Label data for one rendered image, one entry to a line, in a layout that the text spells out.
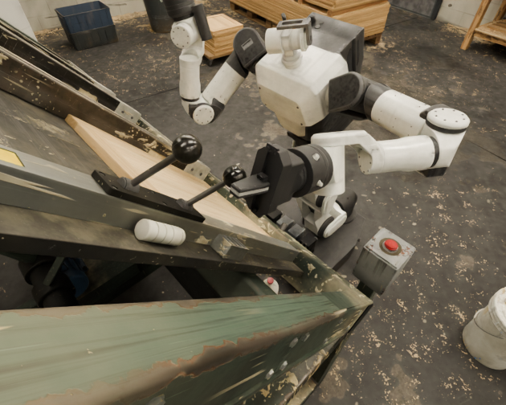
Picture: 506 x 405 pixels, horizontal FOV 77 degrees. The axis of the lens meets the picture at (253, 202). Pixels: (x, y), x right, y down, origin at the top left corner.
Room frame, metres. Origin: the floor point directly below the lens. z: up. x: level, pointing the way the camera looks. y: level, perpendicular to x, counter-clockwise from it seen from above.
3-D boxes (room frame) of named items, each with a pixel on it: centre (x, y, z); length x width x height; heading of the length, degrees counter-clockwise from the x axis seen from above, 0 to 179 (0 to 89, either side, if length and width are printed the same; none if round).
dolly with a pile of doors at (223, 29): (4.28, 0.48, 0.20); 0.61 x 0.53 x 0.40; 34
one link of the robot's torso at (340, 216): (1.24, -0.43, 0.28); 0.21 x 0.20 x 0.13; 133
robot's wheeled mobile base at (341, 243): (1.22, -0.41, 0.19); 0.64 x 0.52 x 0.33; 133
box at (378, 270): (0.57, -0.43, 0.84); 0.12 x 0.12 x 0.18; 43
